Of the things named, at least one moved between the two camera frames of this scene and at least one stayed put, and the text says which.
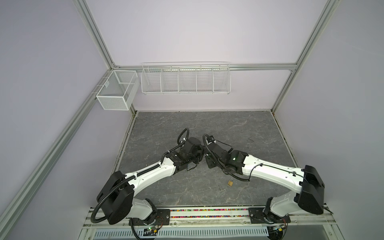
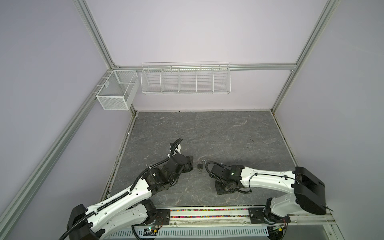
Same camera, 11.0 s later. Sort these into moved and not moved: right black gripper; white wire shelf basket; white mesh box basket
Moved: right black gripper
Not moved: white mesh box basket; white wire shelf basket
